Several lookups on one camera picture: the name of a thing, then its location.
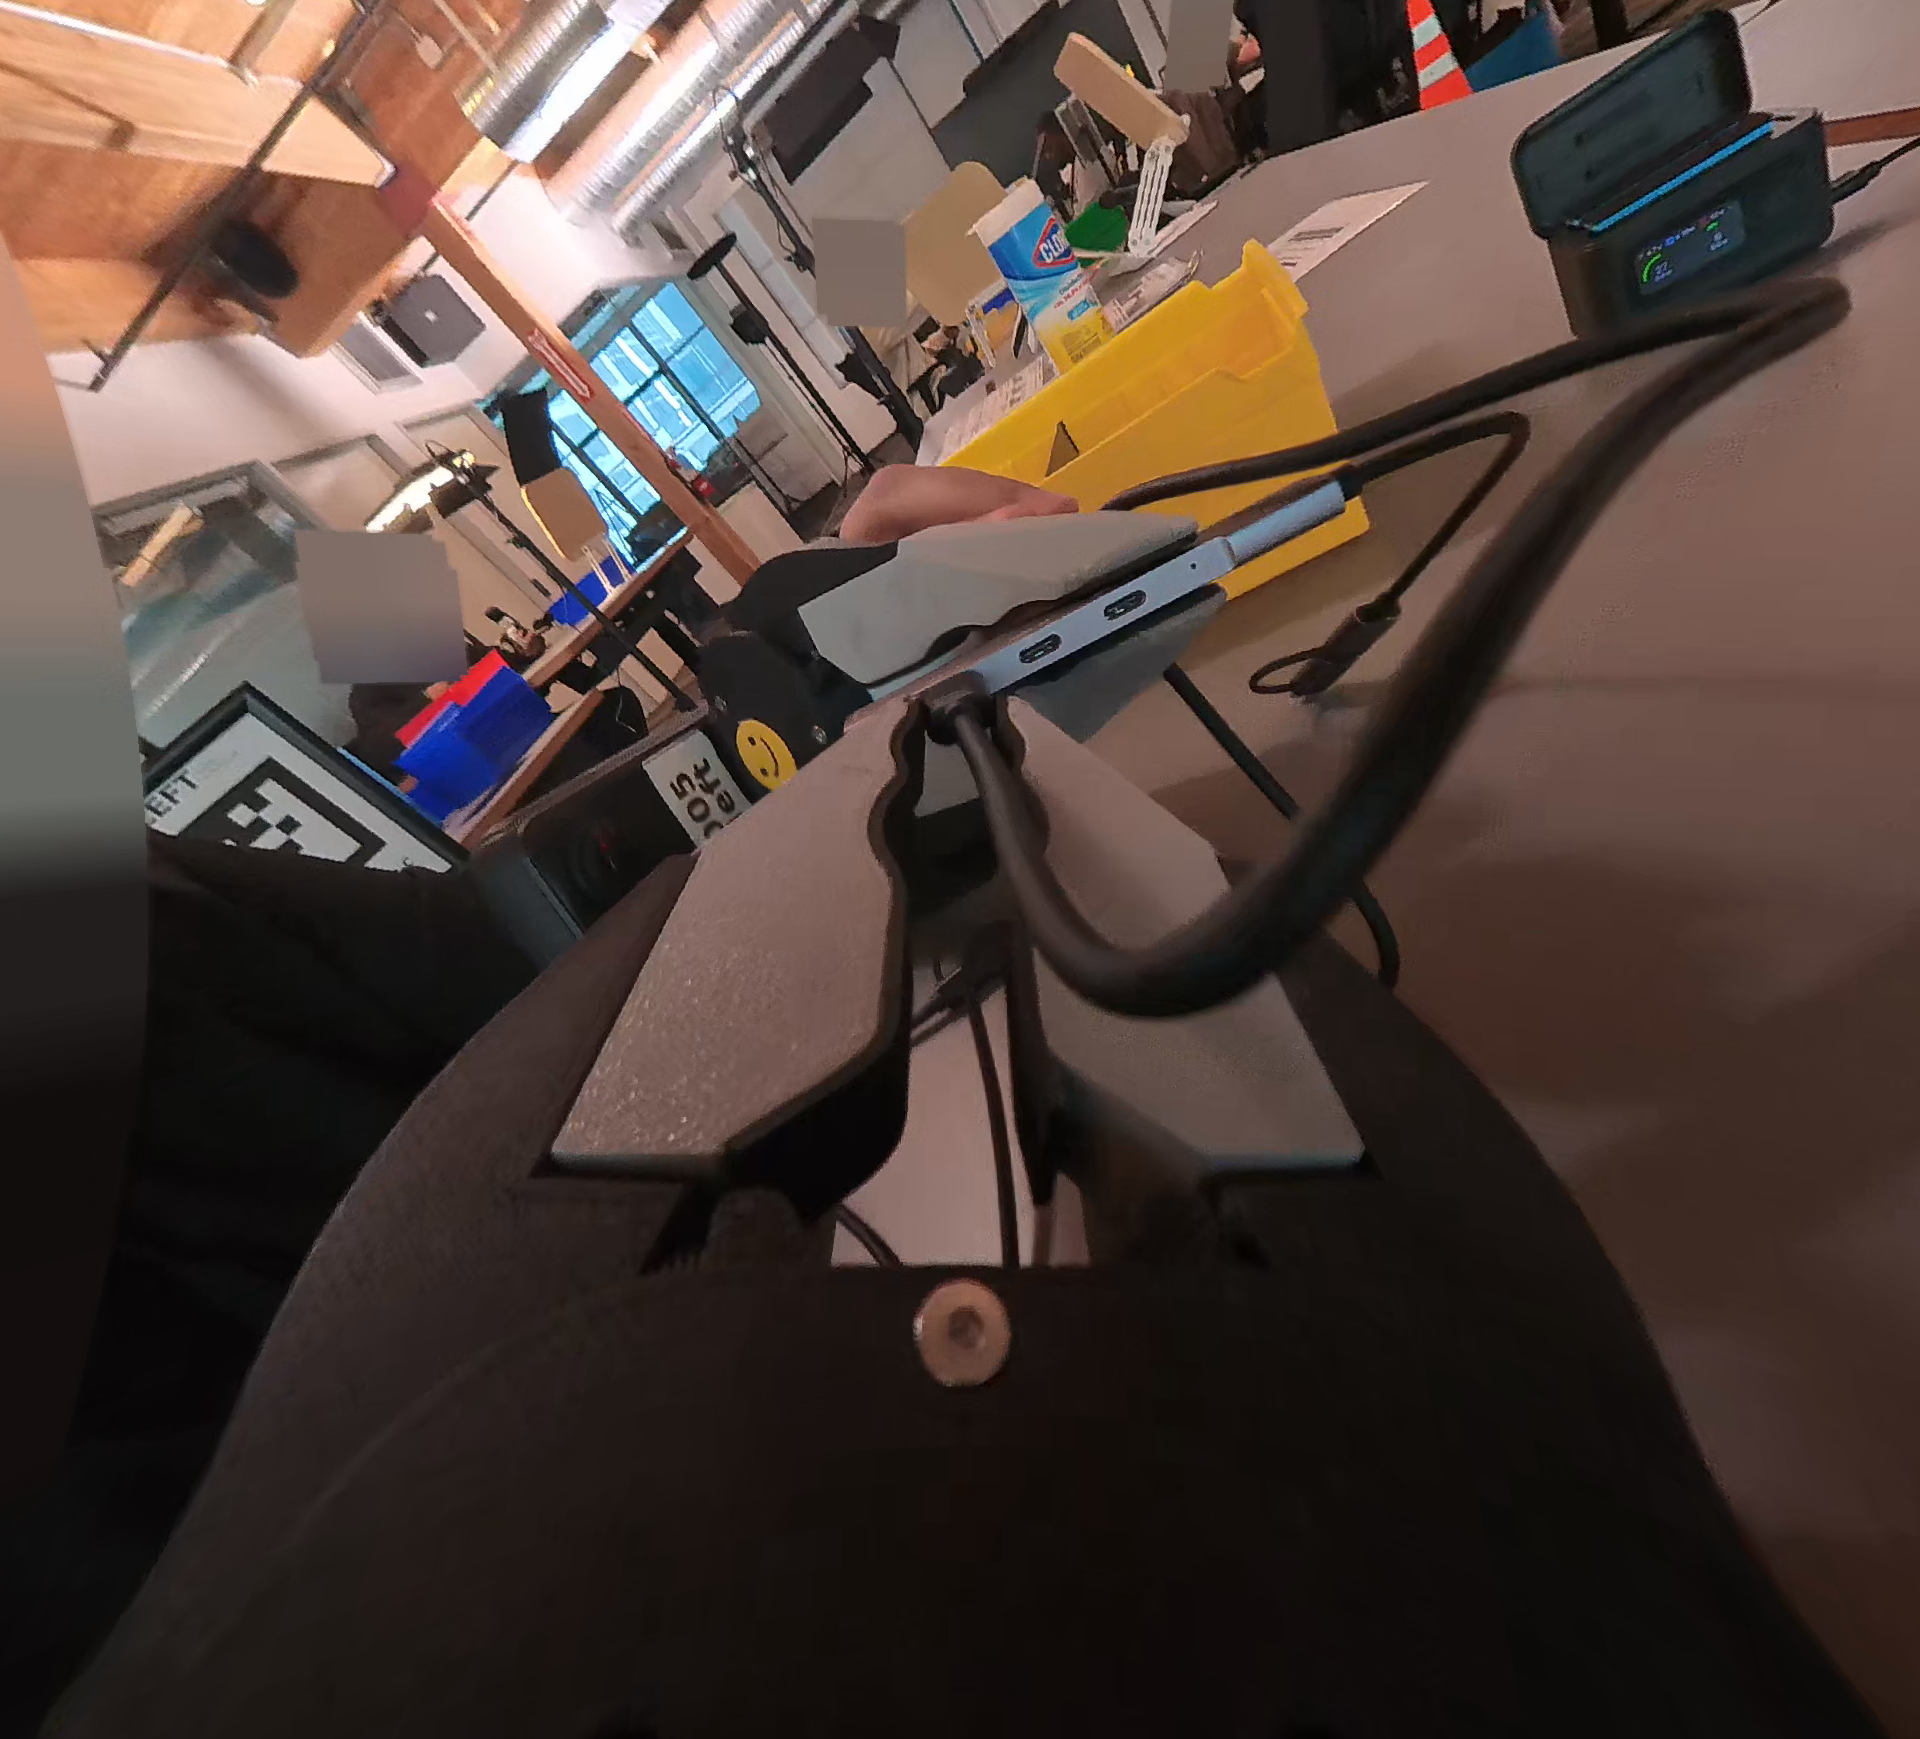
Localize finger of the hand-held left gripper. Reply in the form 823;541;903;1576
792;517;1207;699
1019;587;1237;749

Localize orange traffic cone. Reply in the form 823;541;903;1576
1396;0;1481;117

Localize thick black cable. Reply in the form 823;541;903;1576
893;271;1860;1028

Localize blue storage bins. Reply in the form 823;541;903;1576
387;643;559;830

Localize yellow plastic bin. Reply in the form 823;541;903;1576
941;239;1376;611

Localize person's left hand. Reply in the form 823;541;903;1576
832;463;1087;551

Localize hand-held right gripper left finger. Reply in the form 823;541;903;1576
549;701;917;1186

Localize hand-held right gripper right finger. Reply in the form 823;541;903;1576
975;721;1370;1208

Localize white wipes canister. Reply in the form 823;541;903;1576
963;179;1109;381

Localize black hub cable with adapter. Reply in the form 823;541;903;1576
1104;409;1542;998

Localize grey usb hub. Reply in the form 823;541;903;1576
893;481;1361;729

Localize blue and black device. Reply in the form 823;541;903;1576
1506;7;1842;341

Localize black and white marker board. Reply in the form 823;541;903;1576
141;683;470;880

